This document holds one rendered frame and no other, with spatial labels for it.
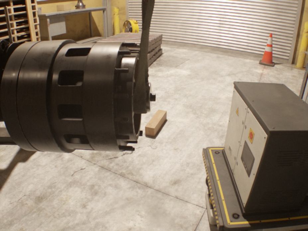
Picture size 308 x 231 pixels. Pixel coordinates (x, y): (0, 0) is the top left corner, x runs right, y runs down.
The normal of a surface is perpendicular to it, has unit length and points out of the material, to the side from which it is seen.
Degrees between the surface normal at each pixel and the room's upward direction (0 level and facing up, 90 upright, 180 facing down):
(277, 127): 0
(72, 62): 34
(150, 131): 90
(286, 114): 0
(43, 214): 0
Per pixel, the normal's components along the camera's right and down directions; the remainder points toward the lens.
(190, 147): 0.00, -0.88
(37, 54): -0.02, -0.58
